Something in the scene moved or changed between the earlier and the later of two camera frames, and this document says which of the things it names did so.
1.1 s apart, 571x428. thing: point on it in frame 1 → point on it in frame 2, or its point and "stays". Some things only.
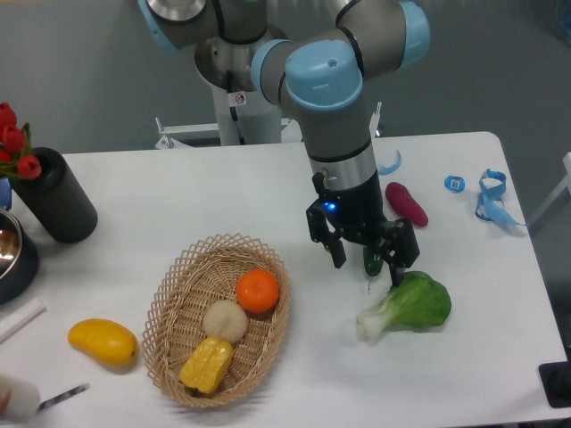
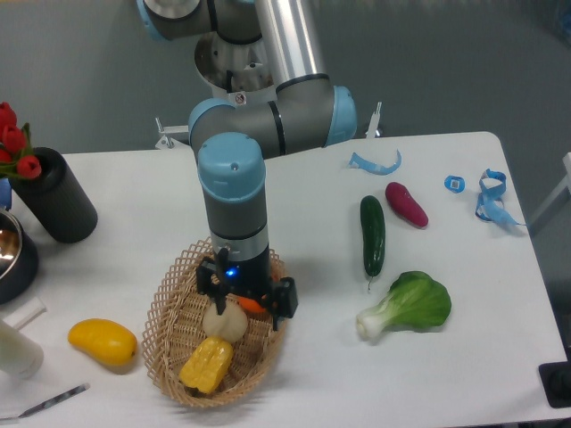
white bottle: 19,400 → 20,355
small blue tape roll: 461,184 stays
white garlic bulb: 226,319 stays
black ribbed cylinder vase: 56,200 stays
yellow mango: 108,341 stays
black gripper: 356,213 → 250,279
